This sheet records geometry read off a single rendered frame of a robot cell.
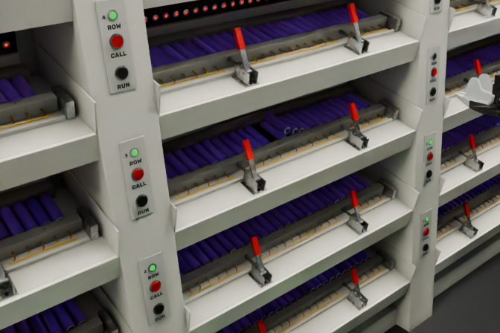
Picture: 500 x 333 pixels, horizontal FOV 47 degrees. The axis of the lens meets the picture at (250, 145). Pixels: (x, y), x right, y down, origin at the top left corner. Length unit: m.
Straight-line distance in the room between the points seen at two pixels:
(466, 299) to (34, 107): 1.24
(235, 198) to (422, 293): 0.69
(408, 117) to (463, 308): 0.59
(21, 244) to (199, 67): 0.38
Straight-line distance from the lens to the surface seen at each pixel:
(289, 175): 1.07
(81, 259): 0.89
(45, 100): 0.85
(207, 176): 1.01
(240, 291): 1.10
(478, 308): 1.67
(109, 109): 0.81
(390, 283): 1.45
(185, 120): 0.88
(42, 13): 0.77
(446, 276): 1.70
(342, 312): 1.35
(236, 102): 0.93
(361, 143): 1.16
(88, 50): 0.78
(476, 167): 1.57
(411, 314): 1.54
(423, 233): 1.43
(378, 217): 1.32
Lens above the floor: 0.99
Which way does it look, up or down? 22 degrees down
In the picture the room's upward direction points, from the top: 4 degrees counter-clockwise
